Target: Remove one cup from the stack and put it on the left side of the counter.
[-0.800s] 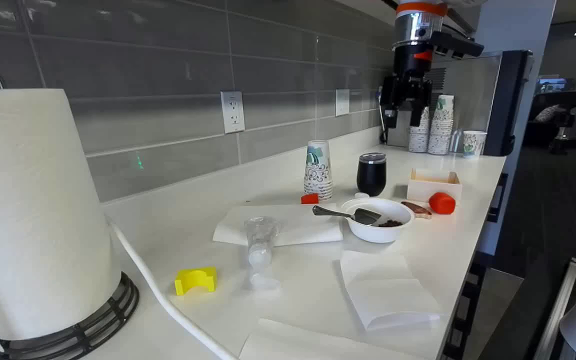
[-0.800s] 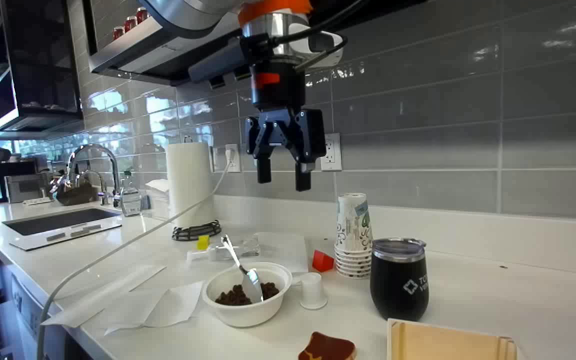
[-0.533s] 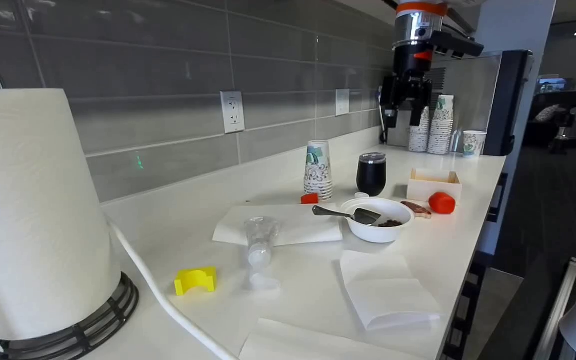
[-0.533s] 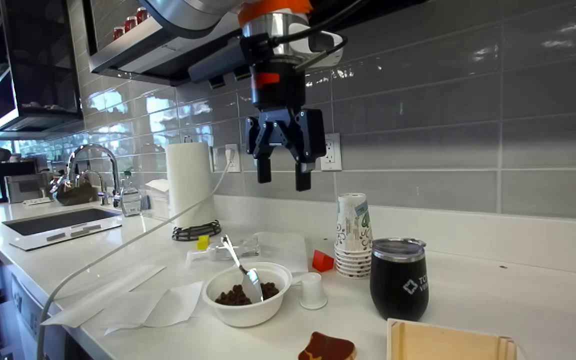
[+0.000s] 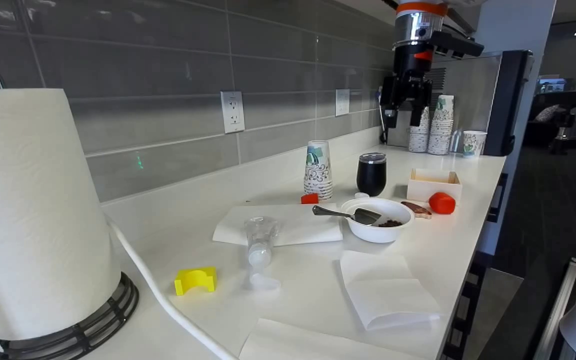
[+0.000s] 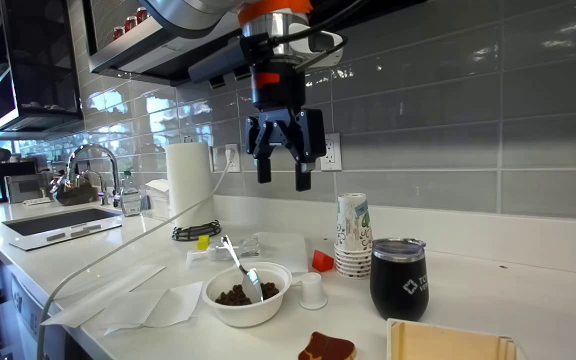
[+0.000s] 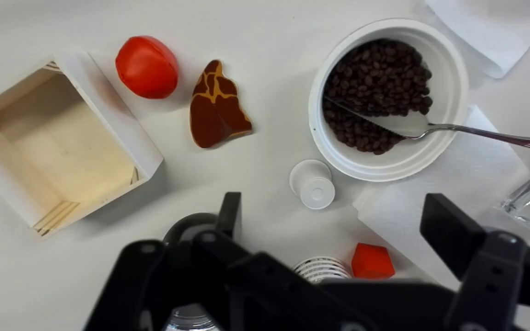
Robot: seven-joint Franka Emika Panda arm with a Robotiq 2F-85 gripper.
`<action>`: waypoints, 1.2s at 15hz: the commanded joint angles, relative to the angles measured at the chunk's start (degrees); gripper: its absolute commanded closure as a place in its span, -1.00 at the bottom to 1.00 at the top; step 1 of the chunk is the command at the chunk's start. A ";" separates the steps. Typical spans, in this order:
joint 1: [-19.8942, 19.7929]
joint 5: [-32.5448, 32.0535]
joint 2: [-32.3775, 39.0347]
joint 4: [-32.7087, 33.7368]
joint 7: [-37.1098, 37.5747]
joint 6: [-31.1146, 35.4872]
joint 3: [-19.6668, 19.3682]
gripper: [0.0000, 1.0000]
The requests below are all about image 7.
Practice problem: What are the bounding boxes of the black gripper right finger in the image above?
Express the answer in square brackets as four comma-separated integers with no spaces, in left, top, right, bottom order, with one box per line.
[325,193,530,331]

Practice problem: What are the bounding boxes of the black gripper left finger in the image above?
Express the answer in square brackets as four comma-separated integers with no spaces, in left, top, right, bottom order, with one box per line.
[85,191,314,331]

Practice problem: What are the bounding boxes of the printed paper cup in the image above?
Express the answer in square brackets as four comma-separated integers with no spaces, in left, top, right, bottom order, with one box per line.
[295,256,350,283]

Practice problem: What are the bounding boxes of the black jar with clear lid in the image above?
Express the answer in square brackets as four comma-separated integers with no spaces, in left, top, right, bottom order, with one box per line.
[164,214,218,245]

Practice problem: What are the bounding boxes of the white paper napkin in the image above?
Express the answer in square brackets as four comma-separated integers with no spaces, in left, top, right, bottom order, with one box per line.
[352,105,530,291]

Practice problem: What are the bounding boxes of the red block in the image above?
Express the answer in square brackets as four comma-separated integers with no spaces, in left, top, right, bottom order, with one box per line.
[352,243,396,280]

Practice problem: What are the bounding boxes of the small white bottle cap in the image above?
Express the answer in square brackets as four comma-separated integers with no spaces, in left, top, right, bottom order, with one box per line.
[290,160,336,212]

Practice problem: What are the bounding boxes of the brown toy meat piece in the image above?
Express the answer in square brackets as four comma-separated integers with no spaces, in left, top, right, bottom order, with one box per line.
[190,59,253,149]

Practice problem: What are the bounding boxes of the metal spoon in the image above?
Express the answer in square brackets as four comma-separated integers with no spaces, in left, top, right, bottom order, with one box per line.
[328,98,530,149]

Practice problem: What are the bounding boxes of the white bowl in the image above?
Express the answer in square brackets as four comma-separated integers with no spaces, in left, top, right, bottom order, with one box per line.
[308,19,470,182]

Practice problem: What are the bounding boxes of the light wooden box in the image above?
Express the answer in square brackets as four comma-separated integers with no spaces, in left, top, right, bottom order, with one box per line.
[0,54,163,236]

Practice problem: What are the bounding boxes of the dark coffee beans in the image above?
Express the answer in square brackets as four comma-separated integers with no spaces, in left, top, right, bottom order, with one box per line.
[323,39,433,155]

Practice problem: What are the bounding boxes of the red tomato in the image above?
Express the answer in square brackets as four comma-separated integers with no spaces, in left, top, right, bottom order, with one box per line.
[115,35,179,100]

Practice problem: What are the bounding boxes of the white paper sheet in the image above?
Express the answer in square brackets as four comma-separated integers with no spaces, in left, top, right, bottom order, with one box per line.
[426,0,530,79]

